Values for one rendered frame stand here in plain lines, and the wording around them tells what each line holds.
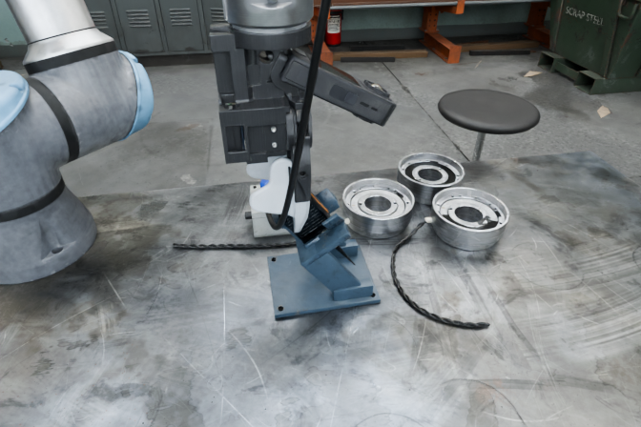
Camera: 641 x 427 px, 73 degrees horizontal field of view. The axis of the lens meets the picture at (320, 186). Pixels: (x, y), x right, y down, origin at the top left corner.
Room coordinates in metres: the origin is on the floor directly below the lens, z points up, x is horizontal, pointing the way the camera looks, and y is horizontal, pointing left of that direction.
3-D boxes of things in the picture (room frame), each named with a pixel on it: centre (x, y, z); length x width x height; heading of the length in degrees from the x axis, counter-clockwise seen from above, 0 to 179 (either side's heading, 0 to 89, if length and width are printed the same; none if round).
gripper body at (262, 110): (0.38, 0.05, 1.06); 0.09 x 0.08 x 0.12; 101
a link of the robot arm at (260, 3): (0.38, 0.04, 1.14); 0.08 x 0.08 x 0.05
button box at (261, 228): (0.52, 0.07, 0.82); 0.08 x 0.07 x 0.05; 99
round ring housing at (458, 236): (0.50, -0.21, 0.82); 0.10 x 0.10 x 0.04
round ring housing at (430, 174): (0.60, -0.18, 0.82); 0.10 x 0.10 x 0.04
